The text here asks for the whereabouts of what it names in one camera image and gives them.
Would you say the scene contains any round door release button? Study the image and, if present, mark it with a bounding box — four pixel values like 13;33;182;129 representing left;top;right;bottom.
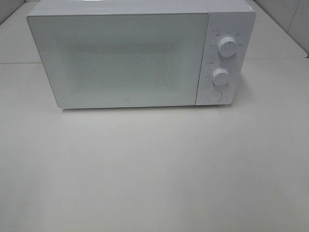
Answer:
208;90;223;103

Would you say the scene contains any white timer knob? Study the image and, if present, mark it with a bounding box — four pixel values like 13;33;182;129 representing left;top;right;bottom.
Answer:
212;68;230;86

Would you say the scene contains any white microwave door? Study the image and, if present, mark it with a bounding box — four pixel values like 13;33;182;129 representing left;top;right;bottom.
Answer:
28;13;208;109

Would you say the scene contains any white microwave oven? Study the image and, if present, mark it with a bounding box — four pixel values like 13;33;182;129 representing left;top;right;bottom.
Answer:
27;0;256;106

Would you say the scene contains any white upper power knob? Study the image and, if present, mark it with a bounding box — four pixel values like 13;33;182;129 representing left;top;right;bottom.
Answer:
217;35;238;58

